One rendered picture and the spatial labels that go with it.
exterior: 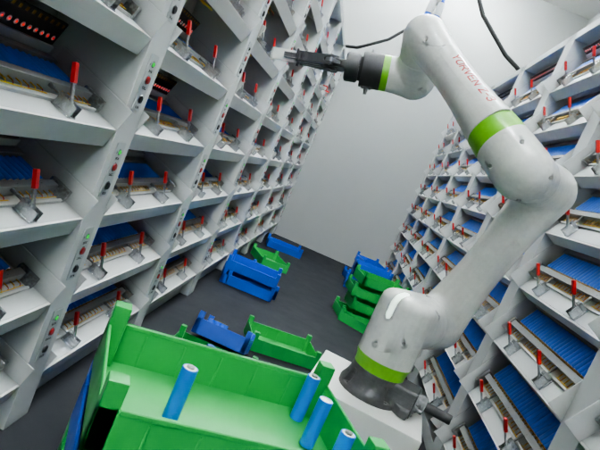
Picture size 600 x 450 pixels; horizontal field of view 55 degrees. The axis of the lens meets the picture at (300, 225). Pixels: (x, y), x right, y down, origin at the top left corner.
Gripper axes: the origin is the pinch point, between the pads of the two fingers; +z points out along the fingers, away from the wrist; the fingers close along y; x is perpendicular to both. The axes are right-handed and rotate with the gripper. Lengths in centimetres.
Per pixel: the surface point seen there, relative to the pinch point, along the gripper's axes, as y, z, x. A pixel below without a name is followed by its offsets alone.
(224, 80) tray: 30.0, 22.2, -5.9
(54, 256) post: -40, 34, -56
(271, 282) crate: 149, 7, -93
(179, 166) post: 30, 32, -36
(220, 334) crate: 37, 9, -90
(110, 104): -40, 27, -23
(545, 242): 30, -87, -37
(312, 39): 170, 13, 42
